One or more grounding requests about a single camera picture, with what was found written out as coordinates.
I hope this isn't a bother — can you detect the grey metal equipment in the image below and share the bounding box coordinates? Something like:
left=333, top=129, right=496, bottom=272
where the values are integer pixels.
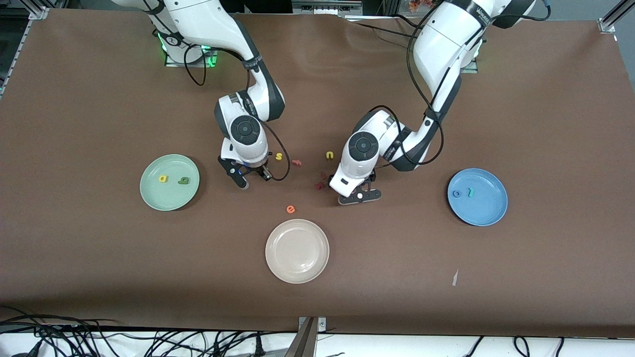
left=289, top=0, right=365, bottom=16

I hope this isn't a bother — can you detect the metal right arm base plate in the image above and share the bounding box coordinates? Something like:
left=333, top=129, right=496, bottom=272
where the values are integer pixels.
left=165, top=49, right=222, bottom=68

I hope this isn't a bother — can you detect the beige plate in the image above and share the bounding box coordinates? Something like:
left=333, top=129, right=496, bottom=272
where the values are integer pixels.
left=265, top=219, right=330, bottom=284

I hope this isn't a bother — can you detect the brown table cover sheet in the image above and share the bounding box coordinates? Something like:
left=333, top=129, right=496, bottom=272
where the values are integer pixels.
left=0, top=9, right=635, bottom=339

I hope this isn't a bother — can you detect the aluminium frame profile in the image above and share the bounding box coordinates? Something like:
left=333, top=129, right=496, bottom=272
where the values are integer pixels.
left=598, top=0, right=627, bottom=34

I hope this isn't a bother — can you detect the aluminium table edge rail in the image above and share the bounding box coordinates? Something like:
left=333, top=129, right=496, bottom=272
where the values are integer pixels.
left=0, top=6, right=50, bottom=97

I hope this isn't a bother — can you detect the black base supply cable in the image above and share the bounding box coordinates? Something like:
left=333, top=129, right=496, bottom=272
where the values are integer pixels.
left=347, top=15, right=422, bottom=43

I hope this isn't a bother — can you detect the green plate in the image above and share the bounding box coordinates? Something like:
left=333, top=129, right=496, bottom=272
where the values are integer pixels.
left=139, top=154, right=200, bottom=212

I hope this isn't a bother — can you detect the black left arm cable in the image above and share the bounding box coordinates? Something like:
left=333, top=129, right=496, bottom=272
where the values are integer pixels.
left=367, top=0, right=489, bottom=167

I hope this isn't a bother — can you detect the aluminium profile bar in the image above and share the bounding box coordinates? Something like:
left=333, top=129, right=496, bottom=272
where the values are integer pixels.
left=284, top=317, right=318, bottom=357

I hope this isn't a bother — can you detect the blue plate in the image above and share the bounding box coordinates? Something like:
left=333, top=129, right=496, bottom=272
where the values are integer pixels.
left=447, top=168, right=508, bottom=227

